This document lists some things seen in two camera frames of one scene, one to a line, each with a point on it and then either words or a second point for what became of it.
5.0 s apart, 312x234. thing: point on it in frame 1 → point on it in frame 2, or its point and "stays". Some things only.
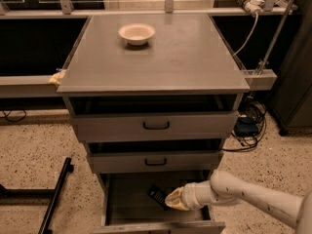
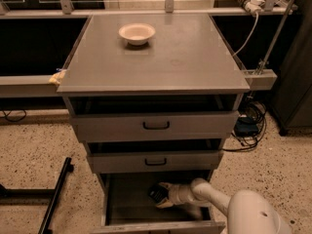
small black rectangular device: (159, 195) stays
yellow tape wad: (57, 77) stays
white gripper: (189, 196) → (175, 193)
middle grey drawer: (154, 162) stays
